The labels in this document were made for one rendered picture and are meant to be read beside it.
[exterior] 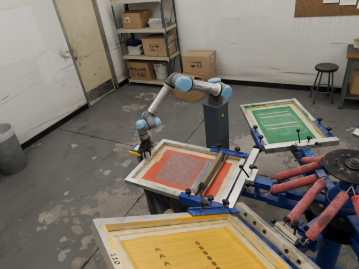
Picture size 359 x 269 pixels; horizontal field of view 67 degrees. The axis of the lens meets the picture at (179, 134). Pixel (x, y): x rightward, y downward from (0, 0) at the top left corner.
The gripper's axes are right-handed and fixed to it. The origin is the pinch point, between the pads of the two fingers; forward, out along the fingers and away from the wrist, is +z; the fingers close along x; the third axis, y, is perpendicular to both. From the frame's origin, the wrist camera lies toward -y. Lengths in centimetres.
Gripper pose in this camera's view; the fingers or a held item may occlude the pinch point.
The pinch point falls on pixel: (147, 158)
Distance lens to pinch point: 230.4
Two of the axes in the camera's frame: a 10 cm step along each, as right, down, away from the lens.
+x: -8.8, -1.6, 4.5
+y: 4.7, -5.3, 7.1
